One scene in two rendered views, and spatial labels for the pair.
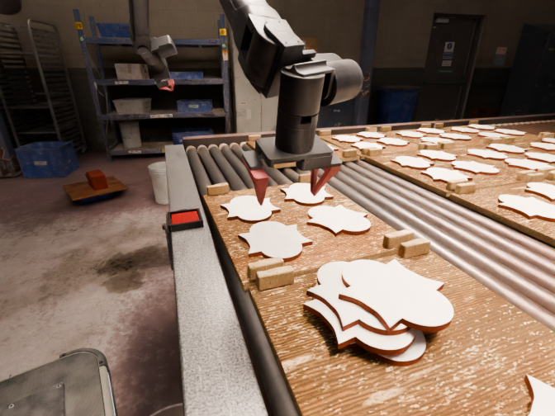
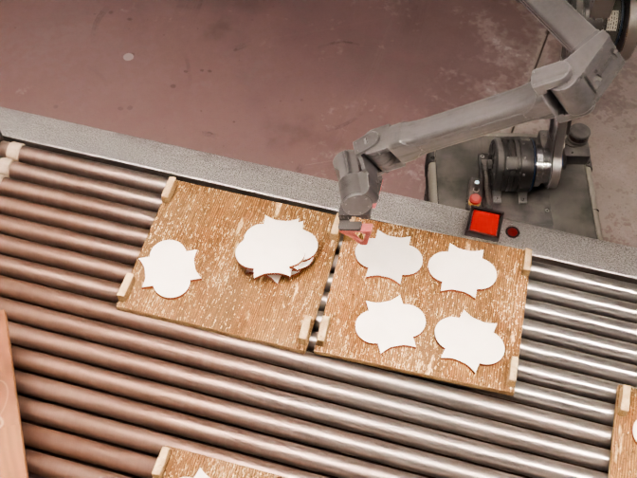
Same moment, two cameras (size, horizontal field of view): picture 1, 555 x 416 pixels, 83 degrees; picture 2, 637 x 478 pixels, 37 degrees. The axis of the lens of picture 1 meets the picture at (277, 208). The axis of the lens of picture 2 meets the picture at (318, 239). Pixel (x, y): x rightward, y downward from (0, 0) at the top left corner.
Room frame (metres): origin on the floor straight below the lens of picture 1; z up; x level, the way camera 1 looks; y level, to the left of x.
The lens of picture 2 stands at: (1.03, -1.04, 2.67)
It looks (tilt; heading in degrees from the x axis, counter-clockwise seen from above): 56 degrees down; 123
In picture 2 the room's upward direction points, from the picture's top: 2 degrees clockwise
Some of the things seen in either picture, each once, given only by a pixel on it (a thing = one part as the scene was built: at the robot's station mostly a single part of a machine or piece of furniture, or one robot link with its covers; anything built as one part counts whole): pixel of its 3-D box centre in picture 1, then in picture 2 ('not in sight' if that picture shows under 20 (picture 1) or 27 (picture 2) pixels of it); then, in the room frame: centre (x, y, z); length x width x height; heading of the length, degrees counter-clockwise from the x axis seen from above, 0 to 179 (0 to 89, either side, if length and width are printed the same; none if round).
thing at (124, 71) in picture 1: (132, 72); not in sight; (4.88, 2.07, 1.20); 0.36 x 0.28 x 0.22; 90
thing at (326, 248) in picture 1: (292, 218); (426, 301); (0.66, -0.04, 0.93); 0.41 x 0.35 x 0.02; 21
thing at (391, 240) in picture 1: (398, 238); (323, 331); (0.52, -0.23, 0.95); 0.06 x 0.02 x 0.03; 111
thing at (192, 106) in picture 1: (195, 105); not in sight; (5.06, 1.26, 0.72); 0.50 x 0.38 x 0.16; 95
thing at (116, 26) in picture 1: (123, 33); not in sight; (4.86, 2.09, 1.68); 0.56 x 0.38 x 0.20; 100
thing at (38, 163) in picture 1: (49, 159); not in sight; (3.90, 2.90, 0.19); 0.50 x 0.41 x 0.37; 96
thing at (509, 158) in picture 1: (514, 156); not in sight; (1.17, -0.90, 0.94); 0.41 x 0.35 x 0.04; 18
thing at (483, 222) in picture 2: (185, 219); (483, 224); (0.66, 0.22, 0.92); 0.06 x 0.06 x 0.01; 19
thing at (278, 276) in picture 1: (274, 277); (336, 227); (0.40, 0.00, 0.95); 0.06 x 0.02 x 0.03; 110
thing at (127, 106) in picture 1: (133, 106); not in sight; (4.83, 2.12, 0.74); 0.44 x 0.36 x 0.20; 89
